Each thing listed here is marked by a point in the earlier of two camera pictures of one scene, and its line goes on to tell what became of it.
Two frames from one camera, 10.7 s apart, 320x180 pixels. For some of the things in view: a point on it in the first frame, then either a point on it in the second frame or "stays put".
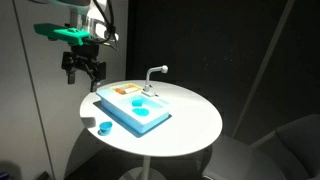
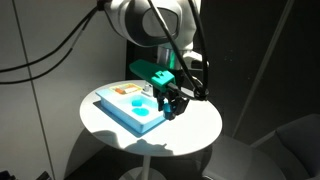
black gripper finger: x=94 y=85 → x=176 y=109
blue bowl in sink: x=140 y=112 stays put
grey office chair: x=290 y=152 stays put
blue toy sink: x=136 y=110 stays put
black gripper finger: x=71 y=78 → x=160 y=102
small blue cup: x=105 y=128 → x=167 y=110
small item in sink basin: x=137 y=103 stays put
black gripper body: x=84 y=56 → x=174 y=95
